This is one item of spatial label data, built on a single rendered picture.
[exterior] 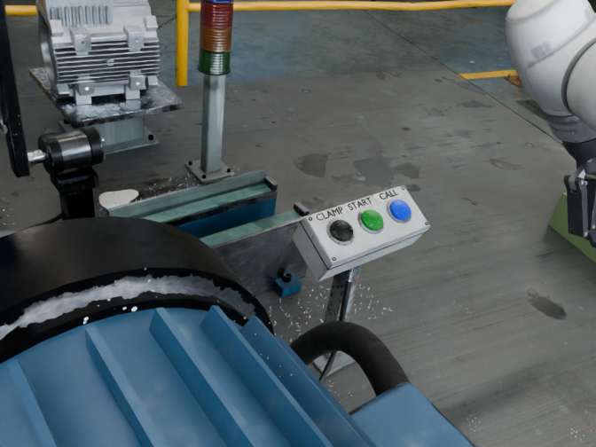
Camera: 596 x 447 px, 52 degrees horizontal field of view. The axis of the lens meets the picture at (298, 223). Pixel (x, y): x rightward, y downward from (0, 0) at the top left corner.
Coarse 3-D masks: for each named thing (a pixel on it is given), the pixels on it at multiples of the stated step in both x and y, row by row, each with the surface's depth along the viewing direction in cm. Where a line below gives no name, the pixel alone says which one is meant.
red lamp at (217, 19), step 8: (200, 0) 111; (200, 8) 112; (208, 8) 110; (216, 8) 110; (224, 8) 110; (232, 8) 113; (200, 16) 112; (208, 16) 111; (216, 16) 111; (224, 16) 111; (208, 24) 112; (216, 24) 111; (224, 24) 112
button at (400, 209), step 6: (390, 204) 80; (396, 204) 80; (402, 204) 80; (390, 210) 80; (396, 210) 80; (402, 210) 80; (408, 210) 80; (396, 216) 79; (402, 216) 79; (408, 216) 80
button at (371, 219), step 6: (366, 210) 78; (372, 210) 78; (366, 216) 77; (372, 216) 78; (378, 216) 78; (366, 222) 77; (372, 222) 77; (378, 222) 77; (372, 228) 77; (378, 228) 77
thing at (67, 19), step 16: (48, 0) 111; (64, 0) 113; (80, 0) 114; (96, 0) 115; (112, 0) 117; (48, 16) 113; (64, 16) 114; (80, 16) 115; (96, 16) 117; (112, 16) 119
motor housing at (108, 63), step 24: (120, 0) 121; (144, 0) 124; (120, 24) 120; (48, 48) 128; (72, 48) 116; (96, 48) 117; (120, 48) 119; (144, 48) 122; (48, 72) 127; (72, 72) 118; (96, 72) 119; (120, 72) 123; (144, 72) 124; (72, 96) 125
